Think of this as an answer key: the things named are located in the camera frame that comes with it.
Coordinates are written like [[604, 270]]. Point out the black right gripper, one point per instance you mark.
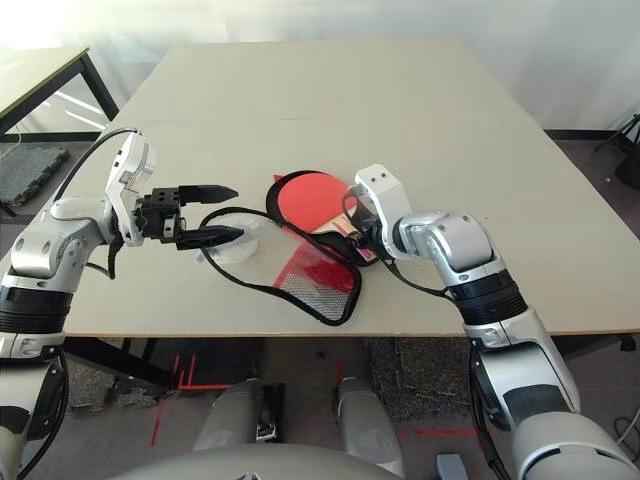
[[372, 227]]

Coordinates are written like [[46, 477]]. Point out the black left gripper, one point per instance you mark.
[[160, 205]]

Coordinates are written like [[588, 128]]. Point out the black red paddle case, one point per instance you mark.
[[310, 272]]

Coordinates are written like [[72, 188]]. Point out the red ping-pong paddle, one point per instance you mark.
[[310, 200]]

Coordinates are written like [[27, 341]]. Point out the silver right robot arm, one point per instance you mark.
[[500, 300]]

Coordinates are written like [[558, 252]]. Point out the dark speckled floor mat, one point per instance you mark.
[[420, 380], [100, 380]]

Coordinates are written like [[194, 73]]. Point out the grey foam floor mat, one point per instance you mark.
[[25, 175]]

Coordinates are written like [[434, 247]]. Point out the grey robot right leg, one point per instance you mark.
[[365, 425]]

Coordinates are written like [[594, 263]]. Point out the grey robot leg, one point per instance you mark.
[[365, 425], [235, 415]]

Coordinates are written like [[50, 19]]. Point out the grey robot left leg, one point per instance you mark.
[[235, 415]]

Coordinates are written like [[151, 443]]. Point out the grey floor pedal box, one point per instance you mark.
[[450, 467]]

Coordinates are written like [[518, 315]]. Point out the grey robot torso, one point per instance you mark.
[[250, 465]]

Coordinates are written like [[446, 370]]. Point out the black tripod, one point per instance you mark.
[[631, 170]]

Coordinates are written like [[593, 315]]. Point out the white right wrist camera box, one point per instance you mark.
[[385, 195]]

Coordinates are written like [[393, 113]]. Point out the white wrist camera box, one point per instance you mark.
[[127, 175], [385, 195]]

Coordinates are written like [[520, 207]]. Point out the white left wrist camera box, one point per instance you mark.
[[127, 175]]

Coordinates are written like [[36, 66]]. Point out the beige side table black frame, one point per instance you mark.
[[30, 75]]

